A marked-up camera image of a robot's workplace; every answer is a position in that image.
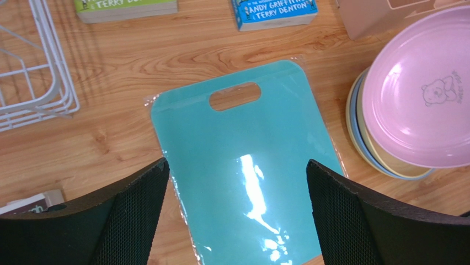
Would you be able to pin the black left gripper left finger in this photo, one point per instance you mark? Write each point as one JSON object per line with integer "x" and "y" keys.
{"x": 115, "y": 224}

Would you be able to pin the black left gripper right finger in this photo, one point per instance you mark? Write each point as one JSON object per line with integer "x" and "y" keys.
{"x": 357, "y": 225}

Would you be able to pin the blue plate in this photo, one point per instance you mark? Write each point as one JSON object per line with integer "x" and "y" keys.
{"x": 370, "y": 151}

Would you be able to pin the yellow bear plate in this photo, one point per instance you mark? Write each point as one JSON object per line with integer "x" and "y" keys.
{"x": 353, "y": 129}

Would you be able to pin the pink plate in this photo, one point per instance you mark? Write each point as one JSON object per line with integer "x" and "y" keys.
{"x": 416, "y": 94}

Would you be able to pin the tan plate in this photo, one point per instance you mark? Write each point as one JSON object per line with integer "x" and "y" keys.
{"x": 404, "y": 170}

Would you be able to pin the Brideshead Revisited paperback book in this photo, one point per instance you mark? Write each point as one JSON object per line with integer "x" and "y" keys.
{"x": 35, "y": 204}

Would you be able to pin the teal cutting board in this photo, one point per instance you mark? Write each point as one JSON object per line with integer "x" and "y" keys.
{"x": 238, "y": 147}

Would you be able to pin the pink plastic desk organizer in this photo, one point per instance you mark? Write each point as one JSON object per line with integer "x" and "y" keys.
{"x": 363, "y": 18}

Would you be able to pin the green 65-Storey Treehouse book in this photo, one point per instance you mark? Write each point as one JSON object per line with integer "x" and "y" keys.
{"x": 102, "y": 11}

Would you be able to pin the blue 26-Storey Treehouse book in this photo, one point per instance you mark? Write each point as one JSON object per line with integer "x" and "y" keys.
{"x": 266, "y": 14}

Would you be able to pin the white wire dish rack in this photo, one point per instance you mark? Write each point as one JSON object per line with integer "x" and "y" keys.
{"x": 36, "y": 84}

